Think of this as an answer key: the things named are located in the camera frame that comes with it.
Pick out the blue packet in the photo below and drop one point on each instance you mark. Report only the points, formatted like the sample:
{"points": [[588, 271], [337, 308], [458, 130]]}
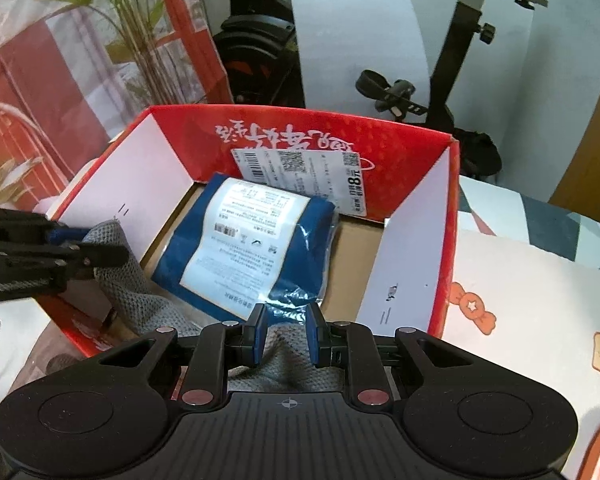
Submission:
{"points": [[245, 240]]}

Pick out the broad-leaf variegated plant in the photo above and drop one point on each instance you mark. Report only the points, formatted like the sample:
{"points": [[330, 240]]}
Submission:
{"points": [[0, 180]]}

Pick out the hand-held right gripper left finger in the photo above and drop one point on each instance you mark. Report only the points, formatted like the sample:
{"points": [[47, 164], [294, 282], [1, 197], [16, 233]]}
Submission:
{"points": [[256, 336]]}

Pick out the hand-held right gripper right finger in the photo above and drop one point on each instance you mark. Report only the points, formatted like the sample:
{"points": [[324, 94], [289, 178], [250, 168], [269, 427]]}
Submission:
{"points": [[314, 336]]}

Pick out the black exercise bike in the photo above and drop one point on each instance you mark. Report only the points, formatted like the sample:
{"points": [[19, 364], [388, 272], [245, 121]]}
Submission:
{"points": [[260, 40]]}

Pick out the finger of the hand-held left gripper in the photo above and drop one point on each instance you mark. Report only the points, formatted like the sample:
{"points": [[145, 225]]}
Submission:
{"points": [[67, 236], [100, 257]]}

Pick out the red strawberry print cardboard box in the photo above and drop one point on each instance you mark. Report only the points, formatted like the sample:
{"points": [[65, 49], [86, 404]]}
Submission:
{"points": [[305, 130]]}

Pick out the grey knit cloth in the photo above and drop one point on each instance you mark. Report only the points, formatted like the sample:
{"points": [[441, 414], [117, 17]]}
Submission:
{"points": [[140, 305]]}

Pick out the tall thin-stemmed green plant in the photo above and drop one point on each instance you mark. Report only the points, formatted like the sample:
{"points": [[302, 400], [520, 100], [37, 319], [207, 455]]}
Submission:
{"points": [[145, 35]]}

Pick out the white board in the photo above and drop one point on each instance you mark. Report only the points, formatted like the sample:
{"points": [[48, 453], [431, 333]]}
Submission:
{"points": [[340, 35]]}

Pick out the brown wooden door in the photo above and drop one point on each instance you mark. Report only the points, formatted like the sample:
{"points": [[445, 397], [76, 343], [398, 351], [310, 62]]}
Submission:
{"points": [[595, 160]]}

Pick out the red white printed curtain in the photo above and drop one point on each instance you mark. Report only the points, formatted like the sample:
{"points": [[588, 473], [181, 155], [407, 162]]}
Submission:
{"points": [[30, 85]]}

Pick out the geometric patterned sheet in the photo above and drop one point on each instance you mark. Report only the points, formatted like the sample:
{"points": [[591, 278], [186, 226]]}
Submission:
{"points": [[555, 220]]}

